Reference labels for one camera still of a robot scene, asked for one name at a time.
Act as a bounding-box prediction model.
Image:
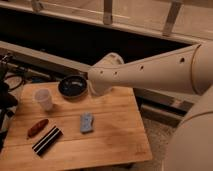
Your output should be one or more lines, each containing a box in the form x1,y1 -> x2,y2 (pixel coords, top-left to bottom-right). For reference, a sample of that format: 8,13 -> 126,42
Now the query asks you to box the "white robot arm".
88,42 -> 213,171

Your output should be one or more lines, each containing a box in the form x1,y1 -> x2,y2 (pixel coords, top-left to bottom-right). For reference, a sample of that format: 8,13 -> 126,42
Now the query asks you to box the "black round bowl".
58,75 -> 87,99

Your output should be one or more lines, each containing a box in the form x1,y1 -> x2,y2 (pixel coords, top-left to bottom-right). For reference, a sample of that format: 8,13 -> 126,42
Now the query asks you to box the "blue sponge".
80,113 -> 94,133

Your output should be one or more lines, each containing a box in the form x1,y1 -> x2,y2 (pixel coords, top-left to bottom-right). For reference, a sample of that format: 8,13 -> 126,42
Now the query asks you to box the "translucent white plastic cup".
34,89 -> 53,111

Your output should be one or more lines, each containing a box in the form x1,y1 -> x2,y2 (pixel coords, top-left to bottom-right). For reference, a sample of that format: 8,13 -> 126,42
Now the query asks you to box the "black white striped block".
32,126 -> 63,156

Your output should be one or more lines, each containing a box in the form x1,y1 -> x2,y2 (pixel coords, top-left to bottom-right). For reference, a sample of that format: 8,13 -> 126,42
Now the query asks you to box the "wooden cutting board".
0,83 -> 152,171

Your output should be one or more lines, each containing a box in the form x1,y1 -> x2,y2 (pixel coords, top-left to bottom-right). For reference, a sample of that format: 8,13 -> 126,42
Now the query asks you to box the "brown sausage toy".
27,119 -> 49,138

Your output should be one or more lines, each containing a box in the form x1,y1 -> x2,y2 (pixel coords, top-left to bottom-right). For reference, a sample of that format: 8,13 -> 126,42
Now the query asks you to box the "black equipment on left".
0,55 -> 18,151

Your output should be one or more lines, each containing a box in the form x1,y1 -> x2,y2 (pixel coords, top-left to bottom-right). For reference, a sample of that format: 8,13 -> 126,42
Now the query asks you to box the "metal window frame rail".
0,0 -> 213,43

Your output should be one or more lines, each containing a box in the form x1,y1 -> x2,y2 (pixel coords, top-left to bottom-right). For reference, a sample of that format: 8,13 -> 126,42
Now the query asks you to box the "black cable loop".
3,73 -> 26,93

